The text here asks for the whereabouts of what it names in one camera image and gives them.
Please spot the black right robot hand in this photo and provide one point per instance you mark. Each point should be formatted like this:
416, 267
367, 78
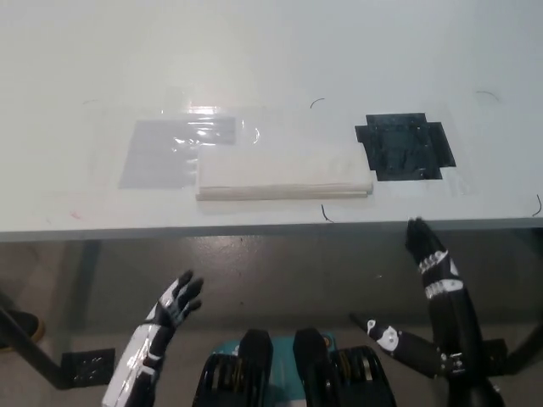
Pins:
449, 305

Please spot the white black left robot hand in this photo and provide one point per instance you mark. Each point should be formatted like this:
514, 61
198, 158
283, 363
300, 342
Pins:
140, 352

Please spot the black teal robot body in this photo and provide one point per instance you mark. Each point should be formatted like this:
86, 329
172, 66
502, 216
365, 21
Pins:
297, 373

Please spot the white napkin stack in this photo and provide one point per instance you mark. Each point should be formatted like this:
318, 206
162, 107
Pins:
280, 169

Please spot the black floor plate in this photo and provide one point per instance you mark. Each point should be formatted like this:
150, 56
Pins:
496, 356
89, 366

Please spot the grey table leg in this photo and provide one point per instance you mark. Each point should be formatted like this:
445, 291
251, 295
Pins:
528, 305
88, 292

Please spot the black slanted metal bar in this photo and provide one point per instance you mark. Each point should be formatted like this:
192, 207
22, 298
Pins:
29, 339

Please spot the black shoe with tan sole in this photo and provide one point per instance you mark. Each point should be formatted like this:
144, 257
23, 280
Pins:
26, 323

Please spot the black tape patch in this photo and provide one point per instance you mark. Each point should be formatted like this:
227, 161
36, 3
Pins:
403, 146

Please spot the clear plastic bag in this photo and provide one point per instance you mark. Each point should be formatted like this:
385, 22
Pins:
157, 157

